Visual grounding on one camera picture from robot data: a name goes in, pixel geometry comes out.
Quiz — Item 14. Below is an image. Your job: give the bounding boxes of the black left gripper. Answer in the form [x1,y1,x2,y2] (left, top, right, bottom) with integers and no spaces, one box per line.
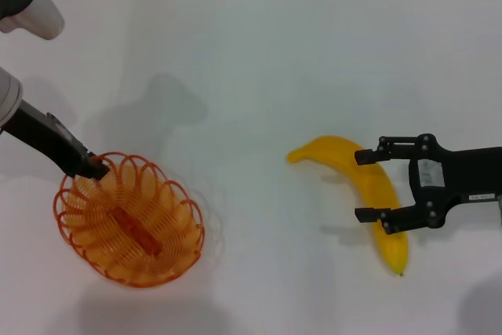
[2,98,111,182]

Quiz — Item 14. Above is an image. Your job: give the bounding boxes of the orange plastic wire basket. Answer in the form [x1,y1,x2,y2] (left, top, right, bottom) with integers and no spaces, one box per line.
[53,150,206,289]

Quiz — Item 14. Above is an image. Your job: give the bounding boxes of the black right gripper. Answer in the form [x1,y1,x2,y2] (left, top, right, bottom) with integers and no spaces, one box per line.
[354,133,502,236]

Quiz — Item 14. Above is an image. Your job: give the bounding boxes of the yellow banana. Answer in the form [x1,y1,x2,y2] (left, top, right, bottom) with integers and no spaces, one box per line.
[287,135,409,277]

